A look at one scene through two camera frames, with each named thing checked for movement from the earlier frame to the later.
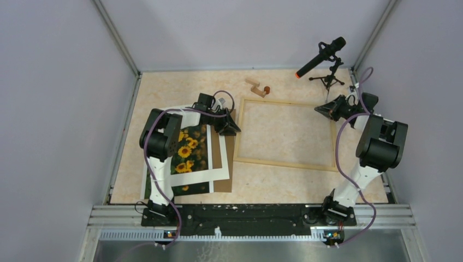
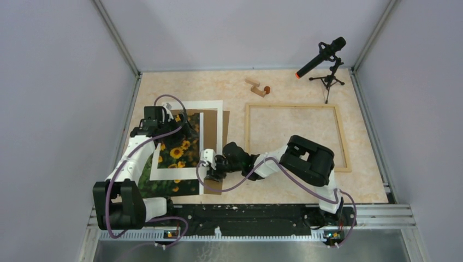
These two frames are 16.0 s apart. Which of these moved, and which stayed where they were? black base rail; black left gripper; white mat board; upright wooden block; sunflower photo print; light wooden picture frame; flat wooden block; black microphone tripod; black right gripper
Moved: black right gripper; black left gripper; light wooden picture frame; white mat board; sunflower photo print
Stayed: upright wooden block; black microphone tripod; flat wooden block; black base rail
